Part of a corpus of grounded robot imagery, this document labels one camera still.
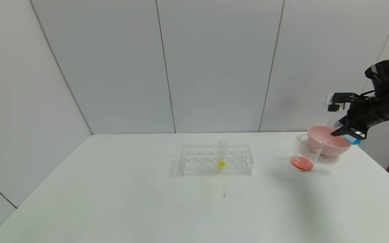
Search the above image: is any wrist camera with black bracket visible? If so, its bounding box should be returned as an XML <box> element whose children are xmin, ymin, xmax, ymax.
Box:
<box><xmin>326</xmin><ymin>92</ymin><xmax>364</xmax><ymax>113</ymax></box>

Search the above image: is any pink bowl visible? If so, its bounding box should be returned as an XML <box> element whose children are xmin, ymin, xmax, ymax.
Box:
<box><xmin>307</xmin><ymin>126</ymin><xmax>353</xmax><ymax>157</ymax></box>

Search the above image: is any clear acrylic test tube rack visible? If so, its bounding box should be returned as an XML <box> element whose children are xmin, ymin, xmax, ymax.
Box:
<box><xmin>179</xmin><ymin>144</ymin><xmax>254</xmax><ymax>176</ymax></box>

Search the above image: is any blue pigment test tube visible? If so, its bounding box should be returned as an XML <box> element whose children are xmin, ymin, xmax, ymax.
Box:
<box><xmin>331</xmin><ymin>119</ymin><xmax>361</xmax><ymax>146</ymax></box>

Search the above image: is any yellow pigment test tube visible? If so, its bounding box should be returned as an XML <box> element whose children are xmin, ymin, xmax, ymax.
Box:
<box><xmin>216</xmin><ymin>141</ymin><xmax>227</xmax><ymax>168</ymax></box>

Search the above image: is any clear plastic beaker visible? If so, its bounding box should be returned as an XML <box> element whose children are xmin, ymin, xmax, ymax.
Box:
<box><xmin>290</xmin><ymin>134</ymin><xmax>325</xmax><ymax>173</ymax></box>

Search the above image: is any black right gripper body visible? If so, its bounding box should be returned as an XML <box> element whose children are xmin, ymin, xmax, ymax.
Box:
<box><xmin>343</xmin><ymin>103</ymin><xmax>386</xmax><ymax>141</ymax></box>

